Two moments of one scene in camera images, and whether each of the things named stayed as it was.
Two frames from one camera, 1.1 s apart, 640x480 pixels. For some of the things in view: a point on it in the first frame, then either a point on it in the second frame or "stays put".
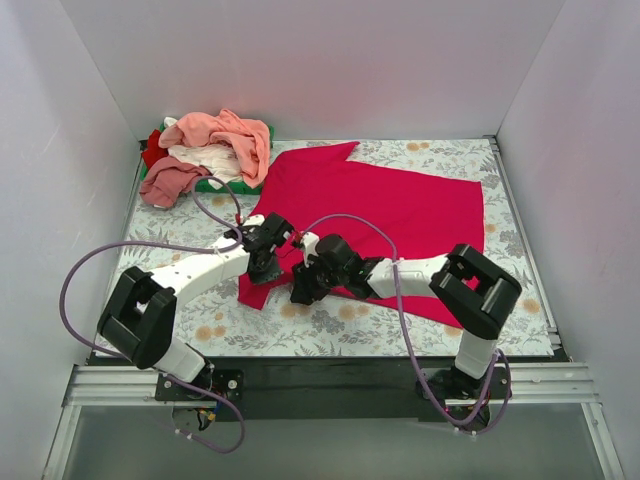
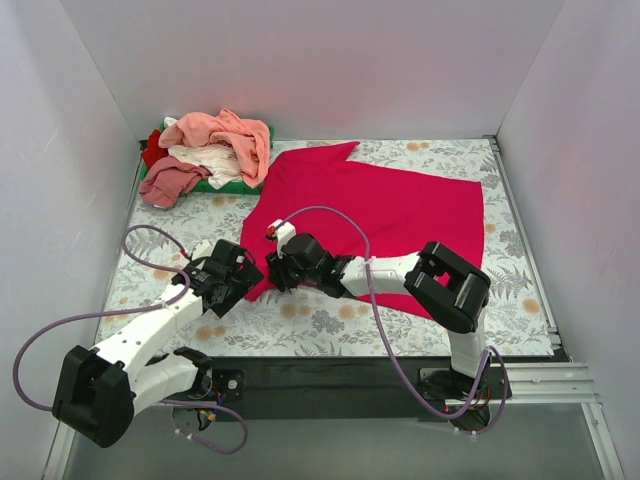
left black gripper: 263,263 to 232,292
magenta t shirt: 381,211 stays put
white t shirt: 218,160 stays put
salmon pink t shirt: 249,139 stays put
